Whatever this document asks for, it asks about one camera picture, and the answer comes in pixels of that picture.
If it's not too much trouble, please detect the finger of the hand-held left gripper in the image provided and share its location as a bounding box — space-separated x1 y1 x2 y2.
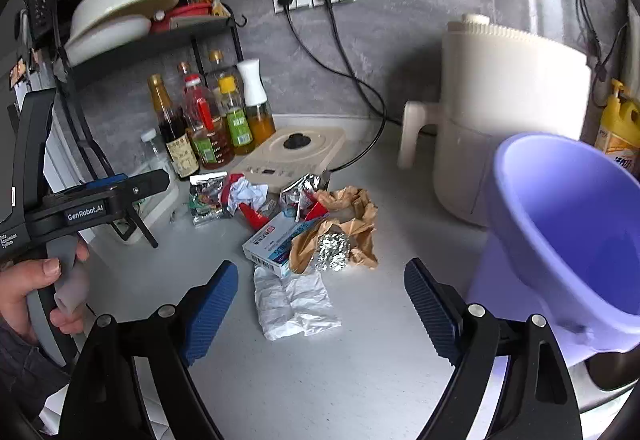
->
45 173 130 201
112 169 171 210

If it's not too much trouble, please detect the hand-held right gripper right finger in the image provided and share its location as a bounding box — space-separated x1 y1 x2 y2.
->
403 258 596 440

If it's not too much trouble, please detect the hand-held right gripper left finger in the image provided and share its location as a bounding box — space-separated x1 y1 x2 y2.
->
59 260 240 440

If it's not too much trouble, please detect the colourful foil snack packet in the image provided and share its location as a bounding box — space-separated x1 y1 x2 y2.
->
188 171 228 227

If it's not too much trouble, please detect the white paper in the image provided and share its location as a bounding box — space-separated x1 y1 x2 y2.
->
253 264 342 342

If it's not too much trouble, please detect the blue white cardboard box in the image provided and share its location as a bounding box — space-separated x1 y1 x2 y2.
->
242 211 331 278

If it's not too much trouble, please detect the white red wrapper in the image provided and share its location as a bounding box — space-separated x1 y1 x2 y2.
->
220 173 271 216

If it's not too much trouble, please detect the aluminium foil ball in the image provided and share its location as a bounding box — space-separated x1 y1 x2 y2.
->
312 229 351 273

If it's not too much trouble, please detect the red white small packet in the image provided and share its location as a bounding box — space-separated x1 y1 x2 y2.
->
295 192 333 222

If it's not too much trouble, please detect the silver foil wrapper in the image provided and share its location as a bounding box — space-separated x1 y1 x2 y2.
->
279 172 331 221

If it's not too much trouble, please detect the purple plastic bucket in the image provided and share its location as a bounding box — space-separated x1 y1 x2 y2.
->
467 132 640 368

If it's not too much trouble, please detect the person's left forearm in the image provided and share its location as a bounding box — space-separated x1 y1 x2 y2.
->
0 315 72 423

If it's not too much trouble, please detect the person's left hand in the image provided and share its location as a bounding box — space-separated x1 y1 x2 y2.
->
0 241 92 347

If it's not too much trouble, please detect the small clear jar white lid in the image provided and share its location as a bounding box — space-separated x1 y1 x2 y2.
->
140 129 170 172

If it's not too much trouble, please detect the dark soy sauce bottle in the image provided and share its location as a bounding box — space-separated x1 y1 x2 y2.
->
146 73 201 182

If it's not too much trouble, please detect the red label oil bottle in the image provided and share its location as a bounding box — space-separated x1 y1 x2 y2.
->
182 74 236 170

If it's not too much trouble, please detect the red folded wrapper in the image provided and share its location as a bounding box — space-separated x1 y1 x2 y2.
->
240 201 272 231

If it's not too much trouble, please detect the yellow cap green label bottle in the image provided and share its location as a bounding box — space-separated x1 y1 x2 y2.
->
217 76 256 156

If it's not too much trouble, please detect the white top oil sprayer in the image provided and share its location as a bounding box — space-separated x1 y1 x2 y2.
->
236 59 277 146

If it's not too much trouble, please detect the gold cap clear bottle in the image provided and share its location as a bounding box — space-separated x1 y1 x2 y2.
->
205 50 236 91

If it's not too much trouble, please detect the long brown crumpled paper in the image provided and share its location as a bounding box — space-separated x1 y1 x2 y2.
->
316 186 380 270

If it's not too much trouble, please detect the black kitchen rack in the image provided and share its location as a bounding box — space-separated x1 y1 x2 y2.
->
20 0 248 248

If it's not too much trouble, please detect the beige induction cooker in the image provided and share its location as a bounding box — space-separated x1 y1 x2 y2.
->
231 126 348 195

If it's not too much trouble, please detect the red plastic container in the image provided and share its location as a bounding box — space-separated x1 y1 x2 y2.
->
149 4 211 35

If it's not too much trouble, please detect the cream air fryer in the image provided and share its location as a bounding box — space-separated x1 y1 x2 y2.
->
398 13 606 227

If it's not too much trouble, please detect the yellow detergent bottle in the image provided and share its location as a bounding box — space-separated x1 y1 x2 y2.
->
595 79 640 161

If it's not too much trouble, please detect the thin black hanging cable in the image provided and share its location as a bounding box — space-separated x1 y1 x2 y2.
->
575 0 631 108

